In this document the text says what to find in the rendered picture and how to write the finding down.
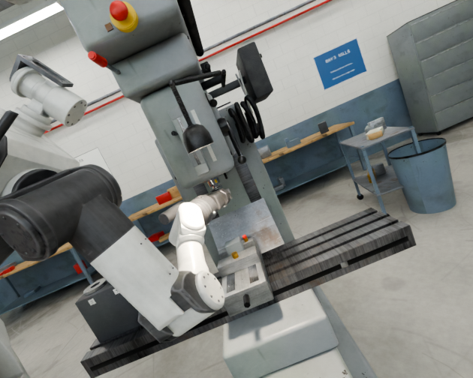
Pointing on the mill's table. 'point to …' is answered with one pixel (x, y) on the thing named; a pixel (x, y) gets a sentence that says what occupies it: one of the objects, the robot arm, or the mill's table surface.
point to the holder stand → (106, 310)
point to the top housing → (110, 46)
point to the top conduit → (191, 25)
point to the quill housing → (197, 103)
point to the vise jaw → (248, 257)
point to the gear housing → (156, 67)
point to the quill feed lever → (230, 138)
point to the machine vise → (246, 283)
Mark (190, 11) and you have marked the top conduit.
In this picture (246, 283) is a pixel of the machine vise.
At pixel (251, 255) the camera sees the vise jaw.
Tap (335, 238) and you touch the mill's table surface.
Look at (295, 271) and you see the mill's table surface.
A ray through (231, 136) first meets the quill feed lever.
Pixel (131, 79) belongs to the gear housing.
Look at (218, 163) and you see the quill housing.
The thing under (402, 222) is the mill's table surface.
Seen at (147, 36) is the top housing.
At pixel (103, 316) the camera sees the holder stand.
